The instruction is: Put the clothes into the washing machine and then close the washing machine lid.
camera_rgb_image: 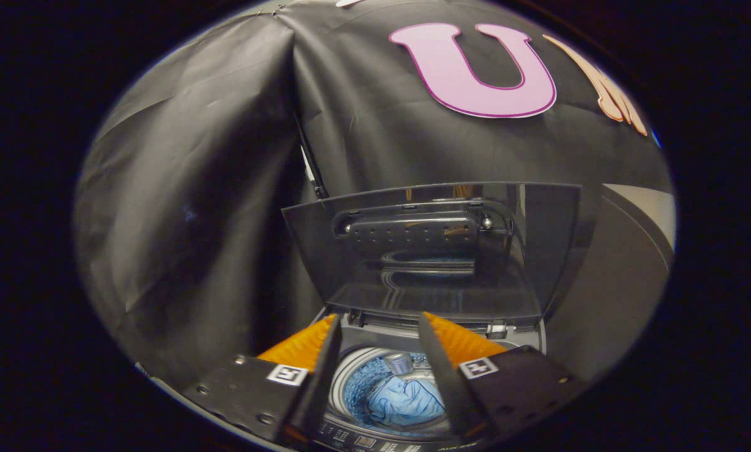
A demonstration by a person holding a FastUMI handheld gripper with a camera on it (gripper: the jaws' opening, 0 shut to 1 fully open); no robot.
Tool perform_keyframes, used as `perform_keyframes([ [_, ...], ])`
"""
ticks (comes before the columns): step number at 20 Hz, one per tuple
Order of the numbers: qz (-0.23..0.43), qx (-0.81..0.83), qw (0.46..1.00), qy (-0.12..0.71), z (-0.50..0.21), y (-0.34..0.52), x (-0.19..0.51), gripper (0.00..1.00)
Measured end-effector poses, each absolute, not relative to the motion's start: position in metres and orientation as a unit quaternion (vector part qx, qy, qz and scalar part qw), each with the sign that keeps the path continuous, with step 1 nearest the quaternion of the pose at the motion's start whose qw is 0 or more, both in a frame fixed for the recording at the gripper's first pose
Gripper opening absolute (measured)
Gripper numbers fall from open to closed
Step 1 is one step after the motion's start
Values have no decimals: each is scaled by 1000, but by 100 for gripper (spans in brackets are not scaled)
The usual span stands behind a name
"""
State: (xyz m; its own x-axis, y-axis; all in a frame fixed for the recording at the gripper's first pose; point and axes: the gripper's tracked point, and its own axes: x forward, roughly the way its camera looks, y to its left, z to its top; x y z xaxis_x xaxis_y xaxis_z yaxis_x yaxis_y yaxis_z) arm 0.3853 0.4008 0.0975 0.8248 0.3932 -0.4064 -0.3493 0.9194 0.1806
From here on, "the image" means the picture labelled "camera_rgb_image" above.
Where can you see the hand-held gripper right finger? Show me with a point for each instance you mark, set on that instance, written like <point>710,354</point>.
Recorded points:
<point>444,383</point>

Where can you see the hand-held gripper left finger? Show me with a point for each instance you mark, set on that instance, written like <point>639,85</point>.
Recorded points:
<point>319,389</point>

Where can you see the light blue garment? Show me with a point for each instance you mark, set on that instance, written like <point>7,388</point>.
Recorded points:
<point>407,402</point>

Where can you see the dark washing machine lid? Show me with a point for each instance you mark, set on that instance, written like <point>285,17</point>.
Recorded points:
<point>426,276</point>

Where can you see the thin black pole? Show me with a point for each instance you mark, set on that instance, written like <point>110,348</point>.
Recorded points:
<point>313,169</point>

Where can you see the black backdrop cloth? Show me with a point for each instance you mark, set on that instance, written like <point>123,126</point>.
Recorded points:
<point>193,188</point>

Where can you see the beige cabinet with dark frame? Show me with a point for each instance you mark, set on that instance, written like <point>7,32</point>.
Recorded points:
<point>614,270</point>

